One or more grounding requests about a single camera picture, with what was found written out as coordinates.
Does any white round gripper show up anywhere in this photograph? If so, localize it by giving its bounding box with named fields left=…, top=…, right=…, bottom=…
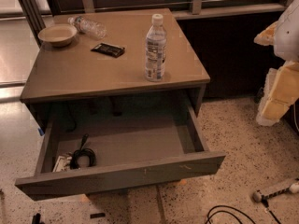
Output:
left=254, top=0, right=299, bottom=126

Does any clear bottle with blue label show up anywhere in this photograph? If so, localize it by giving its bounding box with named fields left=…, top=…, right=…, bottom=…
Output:
left=145, top=14, right=167, bottom=82

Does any clear plastic bottle lying down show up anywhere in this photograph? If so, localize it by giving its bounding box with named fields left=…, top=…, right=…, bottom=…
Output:
left=68, top=16, right=107, bottom=40

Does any open grey top drawer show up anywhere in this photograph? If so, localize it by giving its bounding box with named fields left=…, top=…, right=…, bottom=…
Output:
left=15, top=100, right=225, bottom=200

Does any white power strip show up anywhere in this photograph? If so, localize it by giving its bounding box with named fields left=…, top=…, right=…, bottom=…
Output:
left=252, top=178, right=299, bottom=203

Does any grey wooden cabinet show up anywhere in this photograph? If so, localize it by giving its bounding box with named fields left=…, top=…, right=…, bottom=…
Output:
left=20, top=7, right=211, bottom=133

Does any black snack packet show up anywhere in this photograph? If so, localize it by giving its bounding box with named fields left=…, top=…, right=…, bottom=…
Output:
left=92, top=43, right=125, bottom=58

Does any beige ceramic bowl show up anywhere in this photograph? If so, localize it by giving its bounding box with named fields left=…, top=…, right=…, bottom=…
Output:
left=38, top=24, right=77, bottom=48

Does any black floor tape piece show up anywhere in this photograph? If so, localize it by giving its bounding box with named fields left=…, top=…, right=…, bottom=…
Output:
left=90, top=213, right=106, bottom=219

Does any white power adapter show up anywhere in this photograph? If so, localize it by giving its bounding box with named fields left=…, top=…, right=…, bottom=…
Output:
left=52, top=156, right=72, bottom=173

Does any blue tape piece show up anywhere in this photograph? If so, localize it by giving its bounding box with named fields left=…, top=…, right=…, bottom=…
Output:
left=38, top=128, right=45, bottom=136

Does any small black floor object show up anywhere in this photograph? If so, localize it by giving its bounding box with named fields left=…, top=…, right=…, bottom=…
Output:
left=31, top=213, right=44, bottom=224

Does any black floor cable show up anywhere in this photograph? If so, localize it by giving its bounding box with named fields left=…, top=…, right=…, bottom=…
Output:
left=204, top=199, right=283, bottom=224

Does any coiled black cable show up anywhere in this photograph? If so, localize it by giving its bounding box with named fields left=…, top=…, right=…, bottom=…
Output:
left=69, top=133, right=97, bottom=170

